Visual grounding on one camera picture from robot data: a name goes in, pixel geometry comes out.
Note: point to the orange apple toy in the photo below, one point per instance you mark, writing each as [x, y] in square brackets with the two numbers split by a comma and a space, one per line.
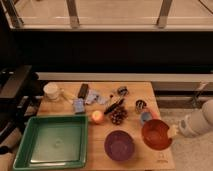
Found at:
[97, 117]

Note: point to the black rectangular block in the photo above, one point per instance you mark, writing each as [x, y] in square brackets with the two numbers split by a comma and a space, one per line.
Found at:
[83, 91]

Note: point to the wooden board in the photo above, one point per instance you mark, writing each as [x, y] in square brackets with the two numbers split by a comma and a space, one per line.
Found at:
[144, 158]

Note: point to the small dark toy object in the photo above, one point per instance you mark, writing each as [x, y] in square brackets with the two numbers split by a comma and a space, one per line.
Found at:
[122, 91]

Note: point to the purple bowl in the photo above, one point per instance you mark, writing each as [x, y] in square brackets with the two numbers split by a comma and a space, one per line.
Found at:
[119, 145]

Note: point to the black side stand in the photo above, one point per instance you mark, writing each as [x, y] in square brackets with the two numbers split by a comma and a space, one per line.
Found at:
[22, 82]

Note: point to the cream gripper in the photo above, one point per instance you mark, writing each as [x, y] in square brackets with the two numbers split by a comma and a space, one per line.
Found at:
[173, 131]

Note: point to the orange-red bowl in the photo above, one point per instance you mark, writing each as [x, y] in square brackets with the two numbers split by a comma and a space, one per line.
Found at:
[154, 134]

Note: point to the dark grape bunch toy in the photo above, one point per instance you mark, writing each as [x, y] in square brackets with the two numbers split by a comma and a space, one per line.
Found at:
[118, 115]

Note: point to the crumpled blue-white cloth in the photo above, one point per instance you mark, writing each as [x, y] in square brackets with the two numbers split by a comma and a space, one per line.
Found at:
[94, 96]

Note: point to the small blue cup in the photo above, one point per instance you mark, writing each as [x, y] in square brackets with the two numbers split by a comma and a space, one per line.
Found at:
[145, 116]

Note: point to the white cup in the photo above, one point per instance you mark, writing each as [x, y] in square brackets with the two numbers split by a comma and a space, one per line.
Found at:
[51, 91]

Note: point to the green plastic tray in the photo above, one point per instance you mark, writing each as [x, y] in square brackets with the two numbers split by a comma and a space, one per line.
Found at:
[53, 142]

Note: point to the orange carrot toy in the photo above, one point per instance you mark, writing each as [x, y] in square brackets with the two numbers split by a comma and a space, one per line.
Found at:
[154, 114]

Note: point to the blue sponge block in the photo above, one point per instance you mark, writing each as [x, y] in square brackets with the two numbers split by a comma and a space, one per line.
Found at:
[78, 105]

